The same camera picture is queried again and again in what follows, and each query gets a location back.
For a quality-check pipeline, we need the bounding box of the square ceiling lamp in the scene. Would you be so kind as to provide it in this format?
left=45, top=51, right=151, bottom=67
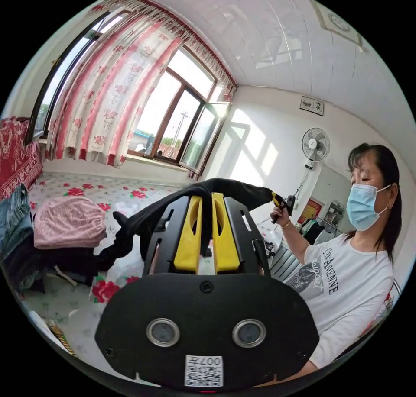
left=311, top=0, right=363, bottom=48

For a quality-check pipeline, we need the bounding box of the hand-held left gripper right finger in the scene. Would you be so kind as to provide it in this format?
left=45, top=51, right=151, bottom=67
left=211, top=192, right=241, bottom=274

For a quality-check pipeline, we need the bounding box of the person's right hand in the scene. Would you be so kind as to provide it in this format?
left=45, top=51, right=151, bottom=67
left=270, top=205, right=292, bottom=230

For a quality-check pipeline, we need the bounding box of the brown framed window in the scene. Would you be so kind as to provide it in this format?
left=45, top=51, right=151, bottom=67
left=25, top=10, right=233, bottom=178

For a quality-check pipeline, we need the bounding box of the bed with floral sheet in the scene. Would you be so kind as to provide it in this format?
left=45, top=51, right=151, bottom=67
left=19, top=171, right=216, bottom=373

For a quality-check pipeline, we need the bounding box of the person's right forearm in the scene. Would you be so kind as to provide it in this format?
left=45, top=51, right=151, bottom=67
left=280, top=221, right=311, bottom=263

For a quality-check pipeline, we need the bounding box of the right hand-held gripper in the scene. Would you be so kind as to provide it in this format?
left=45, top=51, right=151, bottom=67
left=271, top=191, right=296, bottom=224

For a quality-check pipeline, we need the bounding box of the white wall fan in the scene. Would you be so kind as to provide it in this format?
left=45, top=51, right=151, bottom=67
left=301, top=127, right=331, bottom=171

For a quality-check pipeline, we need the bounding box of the red patterned blanket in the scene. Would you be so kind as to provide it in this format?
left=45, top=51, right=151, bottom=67
left=0, top=116, right=44, bottom=200

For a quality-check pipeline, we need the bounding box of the black long sleeve shirt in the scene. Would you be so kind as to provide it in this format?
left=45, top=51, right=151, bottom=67
left=93, top=177, right=276, bottom=271

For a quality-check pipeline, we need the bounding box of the pile of clothes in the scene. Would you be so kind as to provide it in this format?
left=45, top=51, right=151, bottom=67
left=0, top=182, right=108, bottom=294

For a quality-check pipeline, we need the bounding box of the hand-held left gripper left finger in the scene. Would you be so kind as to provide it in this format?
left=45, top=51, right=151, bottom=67
left=173, top=196, right=203, bottom=273

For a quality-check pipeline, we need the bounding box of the pink floral curtain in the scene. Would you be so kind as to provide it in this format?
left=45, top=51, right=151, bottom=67
left=45, top=0, right=239, bottom=169

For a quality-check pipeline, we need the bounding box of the white shelf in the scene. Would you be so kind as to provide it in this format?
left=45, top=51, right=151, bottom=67
left=325, top=201, right=346, bottom=226

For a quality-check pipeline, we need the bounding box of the person's body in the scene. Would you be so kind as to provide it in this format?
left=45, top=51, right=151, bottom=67
left=285, top=143, right=403, bottom=371

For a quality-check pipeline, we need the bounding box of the person's left forearm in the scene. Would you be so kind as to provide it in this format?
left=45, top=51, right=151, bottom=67
left=292, top=359, right=327, bottom=380

